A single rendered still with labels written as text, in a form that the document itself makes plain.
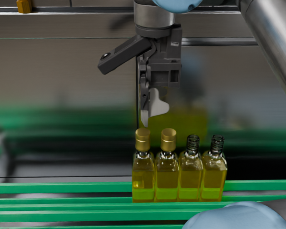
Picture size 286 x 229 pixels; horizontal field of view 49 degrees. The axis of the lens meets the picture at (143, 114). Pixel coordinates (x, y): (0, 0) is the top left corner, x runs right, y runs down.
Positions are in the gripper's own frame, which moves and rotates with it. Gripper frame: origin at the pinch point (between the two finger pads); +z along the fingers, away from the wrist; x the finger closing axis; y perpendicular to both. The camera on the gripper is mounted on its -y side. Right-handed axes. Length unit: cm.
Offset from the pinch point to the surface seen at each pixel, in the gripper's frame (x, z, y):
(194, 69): 11.9, -5.1, 12.7
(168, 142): -2.0, 6.4, 5.8
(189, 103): 11.9, 4.6, 12.1
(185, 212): -6.6, 24.7, 10.4
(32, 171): 14.2, 30.3, -34.1
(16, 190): 2.4, 26.1, -34.3
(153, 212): -6.6, 24.6, 2.5
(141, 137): -1.9, 4.9, -0.4
